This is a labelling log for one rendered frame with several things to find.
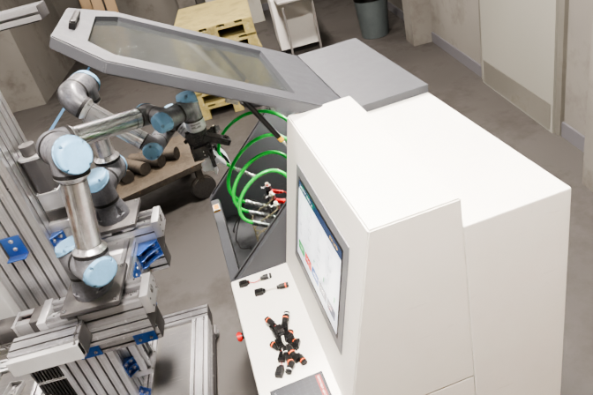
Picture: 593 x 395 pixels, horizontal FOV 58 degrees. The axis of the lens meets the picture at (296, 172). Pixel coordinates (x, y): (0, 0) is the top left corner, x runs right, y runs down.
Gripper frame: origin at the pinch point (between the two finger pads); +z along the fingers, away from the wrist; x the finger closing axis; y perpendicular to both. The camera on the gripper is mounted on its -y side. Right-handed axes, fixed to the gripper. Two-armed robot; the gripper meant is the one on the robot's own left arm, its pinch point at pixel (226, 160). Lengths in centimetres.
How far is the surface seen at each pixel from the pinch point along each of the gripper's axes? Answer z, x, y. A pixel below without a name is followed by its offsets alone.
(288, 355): 64, 70, -13
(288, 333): 60, 62, -12
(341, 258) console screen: 52, 76, -55
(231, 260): 31.0, 25.6, 15.9
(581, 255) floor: 172, -117, -38
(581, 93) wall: 126, -227, -89
